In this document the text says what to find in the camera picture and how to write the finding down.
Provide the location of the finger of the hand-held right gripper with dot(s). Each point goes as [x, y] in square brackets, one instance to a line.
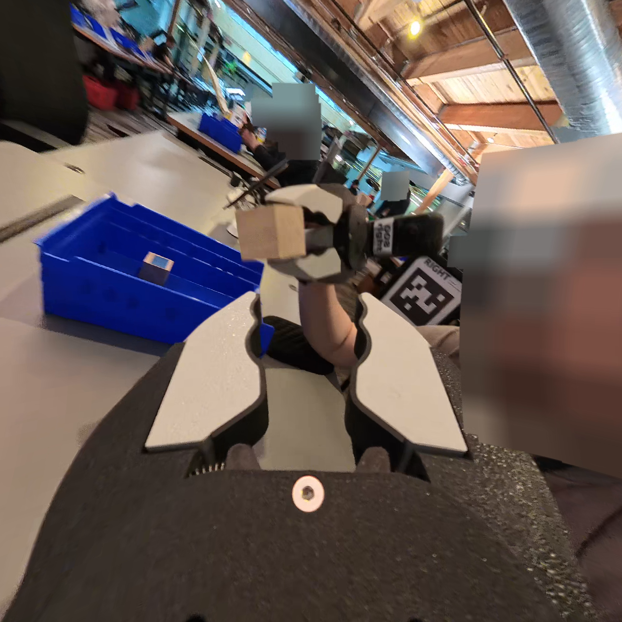
[316, 269]
[316, 197]

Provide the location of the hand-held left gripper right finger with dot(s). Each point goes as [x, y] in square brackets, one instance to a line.
[403, 388]

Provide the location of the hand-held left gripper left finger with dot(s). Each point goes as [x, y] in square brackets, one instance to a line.
[209, 388]

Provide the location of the blue striped wooden cube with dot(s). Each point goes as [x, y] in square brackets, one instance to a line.
[155, 269]
[269, 233]

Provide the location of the blue plastic bin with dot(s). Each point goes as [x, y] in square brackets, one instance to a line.
[97, 291]
[218, 131]

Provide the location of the person's right forearm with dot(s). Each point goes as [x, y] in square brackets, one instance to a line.
[325, 330]

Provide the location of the background display stand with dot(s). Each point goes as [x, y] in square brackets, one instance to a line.
[252, 189]

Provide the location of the black cushion pad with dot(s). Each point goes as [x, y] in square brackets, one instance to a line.
[291, 340]

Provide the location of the wooden background desk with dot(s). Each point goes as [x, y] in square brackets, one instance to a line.
[214, 146]

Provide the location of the red storage bin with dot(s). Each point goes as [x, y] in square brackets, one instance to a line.
[129, 97]
[99, 92]

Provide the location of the black chair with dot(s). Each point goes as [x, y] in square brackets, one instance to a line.
[34, 63]

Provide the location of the silver ventilation duct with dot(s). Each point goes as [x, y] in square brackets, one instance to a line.
[573, 58]

